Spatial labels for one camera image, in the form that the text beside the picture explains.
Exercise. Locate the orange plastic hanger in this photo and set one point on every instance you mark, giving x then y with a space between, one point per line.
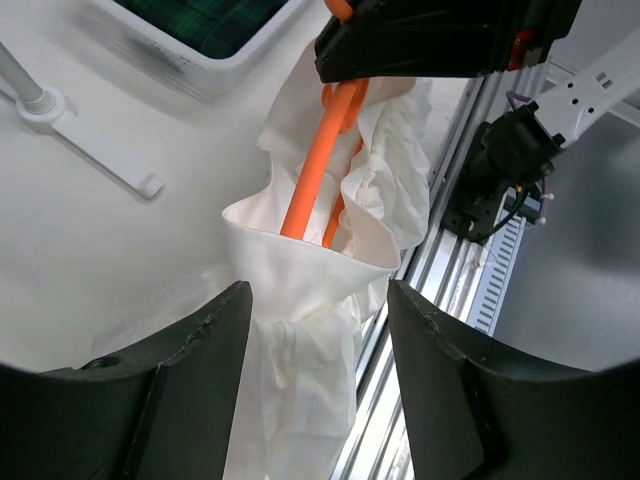
342 105

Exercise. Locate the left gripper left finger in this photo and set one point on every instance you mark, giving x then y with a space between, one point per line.
161 408

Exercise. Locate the white plastic basket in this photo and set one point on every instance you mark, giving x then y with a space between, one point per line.
168 61

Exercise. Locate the metal clothes rack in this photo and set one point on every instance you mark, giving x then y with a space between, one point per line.
47 111

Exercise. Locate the green plaid skirt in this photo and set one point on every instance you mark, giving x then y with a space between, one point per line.
215 28

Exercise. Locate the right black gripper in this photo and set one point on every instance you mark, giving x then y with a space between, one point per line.
438 38

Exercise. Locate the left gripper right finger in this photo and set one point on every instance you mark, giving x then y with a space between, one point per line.
476 408

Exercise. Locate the right black mount plate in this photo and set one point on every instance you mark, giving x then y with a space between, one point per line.
471 220

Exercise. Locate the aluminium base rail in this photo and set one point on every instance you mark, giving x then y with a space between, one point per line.
445 269

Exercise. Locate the slotted cable duct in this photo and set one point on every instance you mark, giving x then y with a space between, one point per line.
495 276

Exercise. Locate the white ruffled skirt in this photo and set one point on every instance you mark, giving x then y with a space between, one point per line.
296 402

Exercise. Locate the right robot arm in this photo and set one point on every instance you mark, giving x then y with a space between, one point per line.
518 148

